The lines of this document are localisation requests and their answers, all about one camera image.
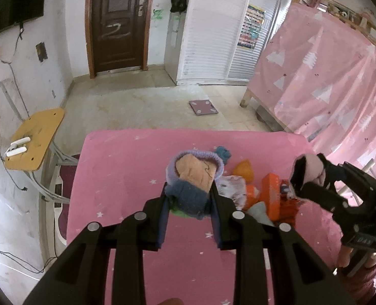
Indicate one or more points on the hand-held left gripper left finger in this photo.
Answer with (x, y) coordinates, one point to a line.
(163, 225)

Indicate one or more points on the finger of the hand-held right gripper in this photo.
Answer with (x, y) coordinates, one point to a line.
(340, 171)
(321, 197)

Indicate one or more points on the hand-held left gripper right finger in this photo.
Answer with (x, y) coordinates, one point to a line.
(216, 225)

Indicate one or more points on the pale pink sock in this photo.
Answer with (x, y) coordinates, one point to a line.
(312, 170)

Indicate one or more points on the blue purple knit sock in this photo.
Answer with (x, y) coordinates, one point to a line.
(191, 197)

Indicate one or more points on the orange cardboard box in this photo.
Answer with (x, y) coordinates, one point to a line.
(272, 193)

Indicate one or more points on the person's right hand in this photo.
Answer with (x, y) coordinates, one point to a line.
(344, 255)

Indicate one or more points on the white patterned cloth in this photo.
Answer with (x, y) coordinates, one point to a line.
(232, 189)

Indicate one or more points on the grey plastic cup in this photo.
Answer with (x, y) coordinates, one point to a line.
(261, 213)

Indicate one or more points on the orange plastic piece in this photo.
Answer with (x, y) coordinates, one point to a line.
(243, 170)

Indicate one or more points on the person's maroon clothing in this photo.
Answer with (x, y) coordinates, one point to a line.
(365, 279)

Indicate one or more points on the pink star-print tablecloth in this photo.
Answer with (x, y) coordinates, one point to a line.
(118, 171)

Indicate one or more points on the teal yarn pompom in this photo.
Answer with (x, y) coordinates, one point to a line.
(223, 155)

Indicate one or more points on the pink tree-print curtain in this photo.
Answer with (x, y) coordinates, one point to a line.
(327, 79)

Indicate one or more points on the white plastic stool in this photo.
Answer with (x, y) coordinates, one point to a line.
(58, 203)

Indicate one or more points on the purple bathroom scale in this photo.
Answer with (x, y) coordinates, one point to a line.
(203, 107)

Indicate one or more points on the grey cabinet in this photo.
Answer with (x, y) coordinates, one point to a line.
(172, 50)

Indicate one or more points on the white louvred wardrobe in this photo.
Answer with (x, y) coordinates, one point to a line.
(213, 31)

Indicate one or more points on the dark brown door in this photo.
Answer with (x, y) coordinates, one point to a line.
(118, 25)

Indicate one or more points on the wooden bed frame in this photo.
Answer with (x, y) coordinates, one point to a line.
(245, 97)

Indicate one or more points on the wooden chair with metal frame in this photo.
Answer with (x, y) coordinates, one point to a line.
(35, 136)

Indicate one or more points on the colourful wall poster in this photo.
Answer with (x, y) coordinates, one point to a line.
(251, 27)

